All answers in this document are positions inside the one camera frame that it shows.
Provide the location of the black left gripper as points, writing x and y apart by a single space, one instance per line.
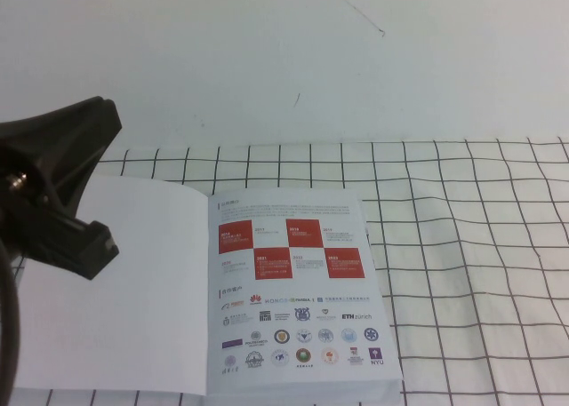
66 241

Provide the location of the AgileX robot brochure book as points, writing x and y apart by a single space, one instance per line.
289 290

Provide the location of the white black-grid tablecloth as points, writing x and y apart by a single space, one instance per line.
467 246

